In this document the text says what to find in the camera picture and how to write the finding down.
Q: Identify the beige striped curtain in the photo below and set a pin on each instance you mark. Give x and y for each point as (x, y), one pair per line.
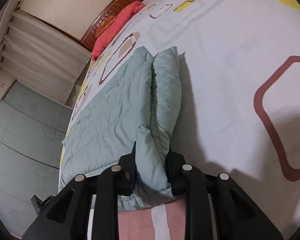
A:
(41, 58)

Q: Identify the orange cushion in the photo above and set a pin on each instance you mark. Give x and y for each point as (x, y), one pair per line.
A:
(106, 24)

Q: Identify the black blue opposite right gripper finger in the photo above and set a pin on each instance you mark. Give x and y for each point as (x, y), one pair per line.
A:
(41, 206)

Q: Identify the patterned white bed sheet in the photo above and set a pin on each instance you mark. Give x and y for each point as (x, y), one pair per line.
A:
(240, 76)

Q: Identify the red pillow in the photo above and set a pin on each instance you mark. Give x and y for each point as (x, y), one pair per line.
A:
(113, 27)

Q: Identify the light green puffer coat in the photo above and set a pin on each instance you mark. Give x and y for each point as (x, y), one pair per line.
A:
(135, 111)

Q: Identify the frosted glass sliding wardrobe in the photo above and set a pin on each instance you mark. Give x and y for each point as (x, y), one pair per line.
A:
(32, 129)

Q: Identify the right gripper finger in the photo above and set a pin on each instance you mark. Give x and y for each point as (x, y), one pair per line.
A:
(87, 207)
(216, 206)

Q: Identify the wooden headboard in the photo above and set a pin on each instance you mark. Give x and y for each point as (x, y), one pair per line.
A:
(113, 8)

